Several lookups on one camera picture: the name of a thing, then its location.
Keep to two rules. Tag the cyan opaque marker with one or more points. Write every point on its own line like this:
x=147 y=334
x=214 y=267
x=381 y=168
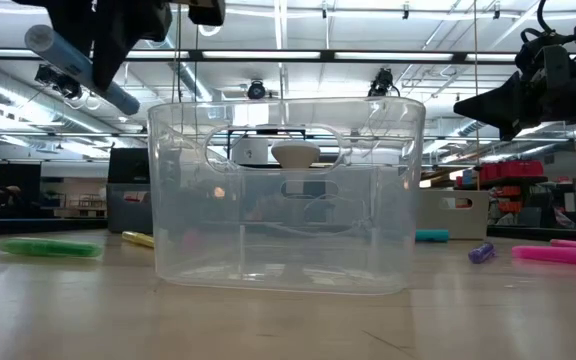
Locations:
x=433 y=235

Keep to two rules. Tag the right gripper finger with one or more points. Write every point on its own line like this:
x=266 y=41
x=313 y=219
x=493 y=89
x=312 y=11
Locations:
x=498 y=105

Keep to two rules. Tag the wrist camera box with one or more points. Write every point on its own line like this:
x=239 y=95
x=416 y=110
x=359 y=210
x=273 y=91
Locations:
x=207 y=11
x=543 y=52

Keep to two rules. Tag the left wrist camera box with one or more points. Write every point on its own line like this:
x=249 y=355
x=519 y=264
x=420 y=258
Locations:
x=207 y=11

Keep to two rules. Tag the white dome table lamp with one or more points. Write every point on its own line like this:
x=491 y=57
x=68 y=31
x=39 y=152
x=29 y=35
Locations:
x=295 y=154

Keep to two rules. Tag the person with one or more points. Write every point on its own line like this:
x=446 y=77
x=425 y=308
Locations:
x=8 y=196

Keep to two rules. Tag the black overhead camera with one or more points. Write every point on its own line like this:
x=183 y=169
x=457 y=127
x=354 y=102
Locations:
x=382 y=82
x=256 y=90

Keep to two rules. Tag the red storage bins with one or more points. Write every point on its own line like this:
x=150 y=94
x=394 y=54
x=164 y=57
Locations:
x=513 y=170

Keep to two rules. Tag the blue translucent marker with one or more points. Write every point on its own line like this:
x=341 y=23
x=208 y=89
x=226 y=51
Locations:
x=68 y=60

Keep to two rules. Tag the black ceiling device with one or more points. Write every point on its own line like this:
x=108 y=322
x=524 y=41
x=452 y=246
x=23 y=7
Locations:
x=58 y=80

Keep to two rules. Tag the black overhead frame beam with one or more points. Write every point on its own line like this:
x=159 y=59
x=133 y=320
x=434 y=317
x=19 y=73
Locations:
x=328 y=55

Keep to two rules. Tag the green translucent marker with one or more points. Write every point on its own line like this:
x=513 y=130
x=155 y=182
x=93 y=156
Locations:
x=48 y=247

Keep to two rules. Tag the dark smoky plastic bin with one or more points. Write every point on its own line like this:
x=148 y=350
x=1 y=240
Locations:
x=128 y=210

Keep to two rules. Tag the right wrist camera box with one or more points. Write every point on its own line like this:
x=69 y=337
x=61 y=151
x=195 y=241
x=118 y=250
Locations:
x=543 y=52

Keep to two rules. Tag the purple marker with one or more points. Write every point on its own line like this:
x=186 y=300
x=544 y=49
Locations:
x=481 y=253

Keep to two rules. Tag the clear plastic bin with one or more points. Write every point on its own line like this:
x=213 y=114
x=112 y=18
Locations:
x=288 y=250

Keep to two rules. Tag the light grey plastic bin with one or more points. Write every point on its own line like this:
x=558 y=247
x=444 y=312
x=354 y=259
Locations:
x=473 y=220

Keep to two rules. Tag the white background box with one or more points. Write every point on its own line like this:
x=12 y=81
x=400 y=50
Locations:
x=249 y=150

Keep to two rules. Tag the yellow marker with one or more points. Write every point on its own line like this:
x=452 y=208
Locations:
x=138 y=239

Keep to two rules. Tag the dark storage shelf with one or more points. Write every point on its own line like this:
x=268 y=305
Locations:
x=518 y=200

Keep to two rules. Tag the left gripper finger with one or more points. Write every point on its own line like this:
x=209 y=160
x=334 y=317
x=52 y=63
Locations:
x=110 y=50

